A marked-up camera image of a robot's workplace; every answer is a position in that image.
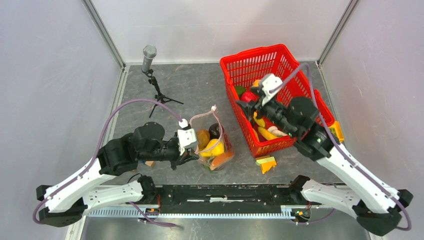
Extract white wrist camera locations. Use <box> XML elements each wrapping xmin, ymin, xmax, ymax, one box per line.
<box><xmin>176</xmin><ymin>118</ymin><xmax>198</xmax><ymax>156</ymax></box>
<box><xmin>258</xmin><ymin>73</ymin><xmax>283</xmax><ymax>106</ymax></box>

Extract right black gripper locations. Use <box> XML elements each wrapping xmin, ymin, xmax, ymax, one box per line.
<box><xmin>234</xmin><ymin>86</ymin><xmax>296</xmax><ymax>137</ymax></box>

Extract red toy apple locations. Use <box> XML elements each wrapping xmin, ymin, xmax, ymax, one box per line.
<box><xmin>239</xmin><ymin>91</ymin><xmax>259</xmax><ymax>103</ymax></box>

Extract yellow toy banana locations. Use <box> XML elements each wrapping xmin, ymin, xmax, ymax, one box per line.
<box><xmin>257</xmin><ymin>126</ymin><xmax>278</xmax><ymax>141</ymax></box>
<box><xmin>253</xmin><ymin>111</ymin><xmax>266</xmax><ymax>128</ymax></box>

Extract yellow toy crate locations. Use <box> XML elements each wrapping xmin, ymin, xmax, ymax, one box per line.
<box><xmin>329</xmin><ymin>121</ymin><xmax>345</xmax><ymax>143</ymax></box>

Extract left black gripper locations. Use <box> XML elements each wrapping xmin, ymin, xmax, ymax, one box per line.
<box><xmin>139</xmin><ymin>138</ymin><xmax>200</xmax><ymax>170</ymax></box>

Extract clear zip top bag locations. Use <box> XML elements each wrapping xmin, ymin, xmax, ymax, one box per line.
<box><xmin>189</xmin><ymin>105</ymin><xmax>235</xmax><ymax>173</ymax></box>

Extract orange toy fruit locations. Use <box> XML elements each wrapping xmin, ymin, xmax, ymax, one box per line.
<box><xmin>251</xmin><ymin>79</ymin><xmax>261</xmax><ymax>88</ymax></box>

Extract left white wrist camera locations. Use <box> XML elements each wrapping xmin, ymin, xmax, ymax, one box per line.
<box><xmin>176</xmin><ymin>118</ymin><xmax>198</xmax><ymax>156</ymax></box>

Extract dark toy plum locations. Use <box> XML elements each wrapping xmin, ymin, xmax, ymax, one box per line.
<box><xmin>208</xmin><ymin>123</ymin><xmax>221</xmax><ymax>139</ymax></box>

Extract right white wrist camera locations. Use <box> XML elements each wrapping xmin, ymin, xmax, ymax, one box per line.
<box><xmin>258</xmin><ymin>73</ymin><xmax>283</xmax><ymax>106</ymax></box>

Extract red plastic shopping basket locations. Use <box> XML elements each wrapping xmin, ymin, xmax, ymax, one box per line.
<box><xmin>219</xmin><ymin>43</ymin><xmax>336</xmax><ymax>158</ymax></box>

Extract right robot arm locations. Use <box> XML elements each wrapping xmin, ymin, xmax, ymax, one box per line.
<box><xmin>237</xmin><ymin>96</ymin><xmax>413</xmax><ymax>236</ymax></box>

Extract green toy pepper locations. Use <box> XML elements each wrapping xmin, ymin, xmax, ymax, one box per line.
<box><xmin>234</xmin><ymin>85</ymin><xmax>247</xmax><ymax>98</ymax></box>

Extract yellow toy cheese wedge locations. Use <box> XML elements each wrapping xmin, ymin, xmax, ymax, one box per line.
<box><xmin>255</xmin><ymin>155</ymin><xmax>277</xmax><ymax>174</ymax></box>

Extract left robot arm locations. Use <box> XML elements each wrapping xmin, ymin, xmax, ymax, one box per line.
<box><xmin>32</xmin><ymin>120</ymin><xmax>198</xmax><ymax>228</ymax></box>

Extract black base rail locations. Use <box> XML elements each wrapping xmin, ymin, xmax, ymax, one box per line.
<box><xmin>136</xmin><ymin>184</ymin><xmax>311</xmax><ymax>214</ymax></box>

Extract brown toy potato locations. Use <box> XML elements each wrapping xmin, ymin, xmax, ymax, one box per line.
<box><xmin>196</xmin><ymin>129</ymin><xmax>210</xmax><ymax>143</ymax></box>

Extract microphone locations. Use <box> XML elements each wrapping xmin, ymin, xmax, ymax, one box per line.
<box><xmin>141</xmin><ymin>44</ymin><xmax>184</xmax><ymax>105</ymax></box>

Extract white toy garlic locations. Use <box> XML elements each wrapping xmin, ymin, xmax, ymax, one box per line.
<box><xmin>267</xmin><ymin>126</ymin><xmax>287</xmax><ymax>137</ymax></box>

